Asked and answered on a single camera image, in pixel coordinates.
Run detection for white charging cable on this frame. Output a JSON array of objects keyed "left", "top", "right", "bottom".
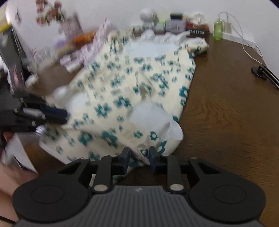
[{"left": 218, "top": 11, "right": 265, "bottom": 66}]

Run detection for oranges in plastic bag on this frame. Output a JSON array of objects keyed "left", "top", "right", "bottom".
[{"left": 71, "top": 32, "right": 95, "bottom": 46}]

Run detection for white tin box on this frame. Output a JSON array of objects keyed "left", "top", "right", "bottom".
[{"left": 165, "top": 19, "right": 186, "bottom": 34}]

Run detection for person left hand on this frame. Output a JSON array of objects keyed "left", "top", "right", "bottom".
[{"left": 0, "top": 130, "right": 40, "bottom": 223}]

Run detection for red black tissue box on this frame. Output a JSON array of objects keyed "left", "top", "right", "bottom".
[{"left": 185, "top": 22, "right": 210, "bottom": 38}]

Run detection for green white small box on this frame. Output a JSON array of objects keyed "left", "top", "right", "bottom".
[{"left": 154, "top": 21, "right": 165, "bottom": 35}]

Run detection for pink artificial flowers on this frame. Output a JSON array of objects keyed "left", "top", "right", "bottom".
[{"left": 35, "top": 0, "right": 65, "bottom": 26}]

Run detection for white robot figurine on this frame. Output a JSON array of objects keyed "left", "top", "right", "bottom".
[{"left": 139, "top": 9, "right": 159, "bottom": 30}]

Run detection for cream teal floral garment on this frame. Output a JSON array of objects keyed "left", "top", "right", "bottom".
[{"left": 39, "top": 30, "right": 209, "bottom": 169}]

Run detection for white power strip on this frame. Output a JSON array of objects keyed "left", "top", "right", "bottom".
[{"left": 223, "top": 33, "right": 256, "bottom": 46}]

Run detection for black small box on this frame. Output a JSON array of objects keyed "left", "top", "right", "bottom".
[{"left": 170, "top": 13, "right": 183, "bottom": 20}]

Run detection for green spray bottle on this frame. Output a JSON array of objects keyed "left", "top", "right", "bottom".
[{"left": 213, "top": 19, "right": 223, "bottom": 41}]

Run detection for pink floral dress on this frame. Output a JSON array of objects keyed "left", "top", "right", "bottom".
[{"left": 59, "top": 19, "right": 116, "bottom": 73}]

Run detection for white charger plug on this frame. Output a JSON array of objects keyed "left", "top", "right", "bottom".
[{"left": 223, "top": 21, "right": 232, "bottom": 34}]

